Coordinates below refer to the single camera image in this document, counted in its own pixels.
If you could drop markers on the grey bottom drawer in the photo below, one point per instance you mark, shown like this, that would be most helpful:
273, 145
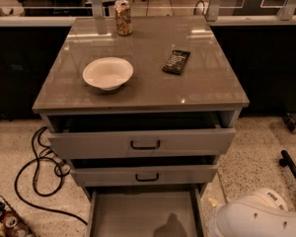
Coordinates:
151, 213

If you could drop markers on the grey drawer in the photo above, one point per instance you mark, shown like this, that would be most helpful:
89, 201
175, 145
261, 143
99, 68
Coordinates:
142, 135
151, 213
143, 171

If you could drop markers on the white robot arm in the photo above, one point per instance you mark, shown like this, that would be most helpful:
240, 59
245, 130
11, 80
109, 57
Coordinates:
261, 213

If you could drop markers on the grey drawer cabinet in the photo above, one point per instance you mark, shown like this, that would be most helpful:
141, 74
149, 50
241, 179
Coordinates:
207, 84

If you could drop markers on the grey top drawer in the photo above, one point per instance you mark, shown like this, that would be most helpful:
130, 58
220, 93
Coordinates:
142, 135

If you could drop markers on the grey middle drawer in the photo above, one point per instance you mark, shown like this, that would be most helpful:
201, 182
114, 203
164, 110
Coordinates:
143, 171

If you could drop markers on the white bowl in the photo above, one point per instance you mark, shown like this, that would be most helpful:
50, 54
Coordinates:
107, 73

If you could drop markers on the black snack bar wrapper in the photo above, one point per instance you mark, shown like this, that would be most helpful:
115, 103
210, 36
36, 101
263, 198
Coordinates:
176, 62

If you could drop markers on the yellow drink can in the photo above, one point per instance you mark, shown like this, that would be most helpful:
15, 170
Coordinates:
123, 17

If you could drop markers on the black bar on floor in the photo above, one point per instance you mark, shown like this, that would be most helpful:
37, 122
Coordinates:
286, 161

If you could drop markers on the wire basket of cans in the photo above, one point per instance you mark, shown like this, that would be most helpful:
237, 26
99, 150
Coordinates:
11, 223

